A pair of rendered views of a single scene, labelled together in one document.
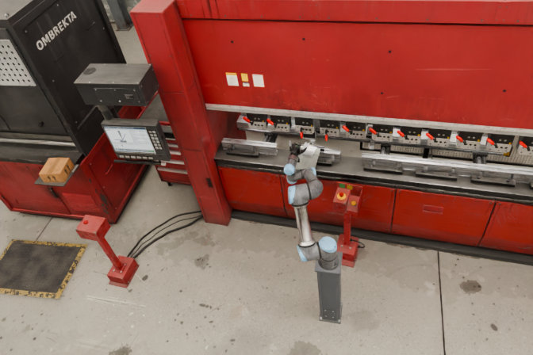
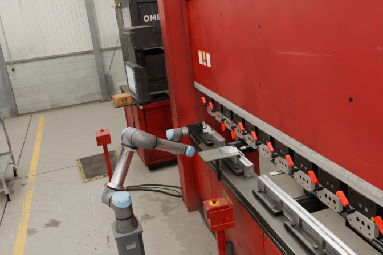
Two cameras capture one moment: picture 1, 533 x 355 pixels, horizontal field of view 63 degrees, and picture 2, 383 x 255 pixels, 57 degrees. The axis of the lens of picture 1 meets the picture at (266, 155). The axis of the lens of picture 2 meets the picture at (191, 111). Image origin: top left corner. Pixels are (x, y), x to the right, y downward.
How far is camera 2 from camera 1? 2.73 m
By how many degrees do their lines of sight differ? 52
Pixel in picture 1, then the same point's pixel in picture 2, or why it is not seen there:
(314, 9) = not seen: outside the picture
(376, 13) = not seen: outside the picture
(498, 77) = (341, 71)
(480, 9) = not seen: outside the picture
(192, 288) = not seen: hidden behind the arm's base
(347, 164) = (249, 182)
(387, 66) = (259, 47)
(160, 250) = (142, 196)
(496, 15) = not seen: outside the picture
